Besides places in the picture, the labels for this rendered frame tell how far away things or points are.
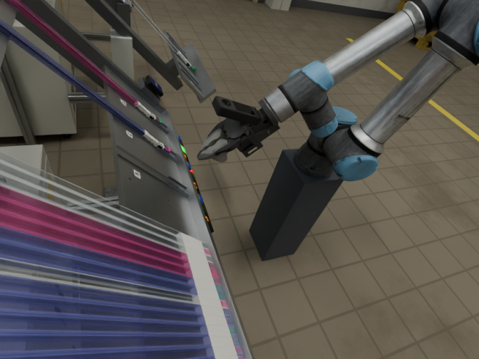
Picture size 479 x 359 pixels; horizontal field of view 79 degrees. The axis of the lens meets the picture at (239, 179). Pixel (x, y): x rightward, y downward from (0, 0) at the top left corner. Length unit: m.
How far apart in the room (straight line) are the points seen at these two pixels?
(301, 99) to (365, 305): 1.11
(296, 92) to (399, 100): 0.28
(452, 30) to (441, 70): 0.08
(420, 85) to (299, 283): 0.97
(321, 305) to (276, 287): 0.21
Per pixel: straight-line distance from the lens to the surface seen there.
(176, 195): 0.61
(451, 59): 0.84
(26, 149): 0.94
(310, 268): 1.52
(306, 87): 0.70
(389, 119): 0.86
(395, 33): 0.90
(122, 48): 1.02
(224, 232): 1.48
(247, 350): 0.51
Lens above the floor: 1.21
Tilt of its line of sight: 44 degrees down
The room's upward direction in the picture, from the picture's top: 17 degrees clockwise
